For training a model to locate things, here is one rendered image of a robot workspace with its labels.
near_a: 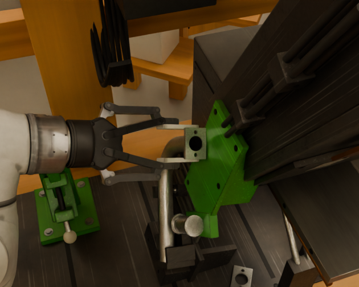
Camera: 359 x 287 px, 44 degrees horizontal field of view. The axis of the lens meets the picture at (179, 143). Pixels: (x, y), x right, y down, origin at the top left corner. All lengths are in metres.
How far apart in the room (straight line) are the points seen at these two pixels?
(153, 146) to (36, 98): 1.68
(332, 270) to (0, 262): 0.48
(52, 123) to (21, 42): 0.39
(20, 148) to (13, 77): 2.39
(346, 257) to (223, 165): 0.24
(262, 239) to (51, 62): 0.59
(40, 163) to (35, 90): 2.22
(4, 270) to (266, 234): 0.59
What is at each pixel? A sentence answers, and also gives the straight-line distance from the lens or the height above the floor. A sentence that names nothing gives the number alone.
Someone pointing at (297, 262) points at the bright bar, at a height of 1.01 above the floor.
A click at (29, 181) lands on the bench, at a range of 1.19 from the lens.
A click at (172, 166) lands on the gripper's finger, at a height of 1.18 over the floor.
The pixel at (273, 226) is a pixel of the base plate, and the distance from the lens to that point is 1.05.
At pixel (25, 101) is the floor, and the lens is 2.82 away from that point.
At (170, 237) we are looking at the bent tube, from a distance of 0.90.
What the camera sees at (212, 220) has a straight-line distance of 0.79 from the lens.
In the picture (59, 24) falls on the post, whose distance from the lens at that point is 0.90.
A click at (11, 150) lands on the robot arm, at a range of 0.64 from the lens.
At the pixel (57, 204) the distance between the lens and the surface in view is 0.99.
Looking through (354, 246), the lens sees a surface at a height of 1.13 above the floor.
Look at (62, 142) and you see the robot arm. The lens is 0.66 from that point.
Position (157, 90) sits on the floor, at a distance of 2.74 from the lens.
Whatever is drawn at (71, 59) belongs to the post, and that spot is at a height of 1.22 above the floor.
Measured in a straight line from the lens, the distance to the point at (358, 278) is 1.03.
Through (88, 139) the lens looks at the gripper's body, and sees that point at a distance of 0.68.
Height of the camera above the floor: 1.77
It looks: 47 degrees down
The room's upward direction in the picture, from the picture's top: straight up
